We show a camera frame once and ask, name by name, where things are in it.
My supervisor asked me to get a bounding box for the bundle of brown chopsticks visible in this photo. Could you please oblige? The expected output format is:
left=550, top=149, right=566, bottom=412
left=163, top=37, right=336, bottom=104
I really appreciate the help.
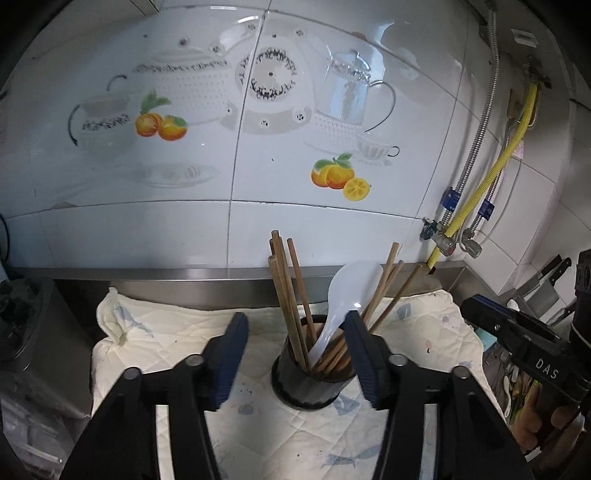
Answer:
left=268, top=229, right=428, bottom=374

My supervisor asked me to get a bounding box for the yellow corrugated gas hose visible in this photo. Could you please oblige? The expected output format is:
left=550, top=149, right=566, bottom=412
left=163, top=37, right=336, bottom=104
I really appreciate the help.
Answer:
left=425, top=83, right=539, bottom=275

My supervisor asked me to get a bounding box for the steel angle valve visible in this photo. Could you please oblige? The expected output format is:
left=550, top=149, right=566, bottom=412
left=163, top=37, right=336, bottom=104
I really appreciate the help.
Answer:
left=459, top=228, right=484, bottom=260

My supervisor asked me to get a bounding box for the black ribbed utensil pot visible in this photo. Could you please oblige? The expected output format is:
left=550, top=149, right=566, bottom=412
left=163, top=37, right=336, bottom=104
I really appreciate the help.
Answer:
left=270, top=315, right=365, bottom=411

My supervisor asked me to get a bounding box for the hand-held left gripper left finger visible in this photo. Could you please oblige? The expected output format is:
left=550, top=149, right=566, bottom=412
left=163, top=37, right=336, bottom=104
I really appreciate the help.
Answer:
left=60, top=312, right=250, bottom=480

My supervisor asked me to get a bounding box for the black-handled cleaver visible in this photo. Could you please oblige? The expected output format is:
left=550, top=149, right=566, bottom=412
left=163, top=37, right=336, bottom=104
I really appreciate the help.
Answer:
left=522, top=259, right=574, bottom=315

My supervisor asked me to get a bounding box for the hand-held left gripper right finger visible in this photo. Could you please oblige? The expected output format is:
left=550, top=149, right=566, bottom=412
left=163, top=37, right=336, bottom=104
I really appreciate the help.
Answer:
left=342, top=310, right=535, bottom=480

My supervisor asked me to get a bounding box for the short braided metal hose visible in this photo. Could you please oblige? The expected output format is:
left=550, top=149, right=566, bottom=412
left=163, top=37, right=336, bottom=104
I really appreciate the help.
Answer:
left=462, top=117, right=518, bottom=241

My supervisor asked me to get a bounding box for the stainless steel counter backsplash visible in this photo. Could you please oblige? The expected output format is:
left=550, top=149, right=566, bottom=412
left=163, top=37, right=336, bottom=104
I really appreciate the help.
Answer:
left=9, top=260, right=468, bottom=306

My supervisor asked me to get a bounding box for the long braided metal hose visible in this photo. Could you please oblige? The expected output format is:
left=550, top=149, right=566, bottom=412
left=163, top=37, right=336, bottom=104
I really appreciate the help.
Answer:
left=441, top=0, right=504, bottom=236

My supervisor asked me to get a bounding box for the white plastic soup spoon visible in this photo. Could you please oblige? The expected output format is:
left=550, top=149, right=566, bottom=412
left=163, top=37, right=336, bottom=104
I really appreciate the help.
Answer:
left=308, top=260, right=384, bottom=365

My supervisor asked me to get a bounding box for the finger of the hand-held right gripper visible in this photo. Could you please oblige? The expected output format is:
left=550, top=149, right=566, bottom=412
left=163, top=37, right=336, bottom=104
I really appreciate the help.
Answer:
left=462, top=294, right=576, bottom=394

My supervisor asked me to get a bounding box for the quilted printed cream mat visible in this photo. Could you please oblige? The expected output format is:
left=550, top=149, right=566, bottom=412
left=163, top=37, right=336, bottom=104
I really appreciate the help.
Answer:
left=90, top=286, right=509, bottom=480

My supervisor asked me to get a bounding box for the slim black-handled knife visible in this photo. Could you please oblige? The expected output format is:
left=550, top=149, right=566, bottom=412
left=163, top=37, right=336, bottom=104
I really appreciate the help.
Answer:
left=531, top=255, right=563, bottom=289

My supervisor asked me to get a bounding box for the person's right hand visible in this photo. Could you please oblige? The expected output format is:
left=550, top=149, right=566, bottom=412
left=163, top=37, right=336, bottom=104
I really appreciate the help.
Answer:
left=513, top=385, right=589, bottom=460

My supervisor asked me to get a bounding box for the grey metal appliance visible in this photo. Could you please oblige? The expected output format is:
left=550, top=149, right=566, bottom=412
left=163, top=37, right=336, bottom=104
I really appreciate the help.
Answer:
left=0, top=274, right=96, bottom=462

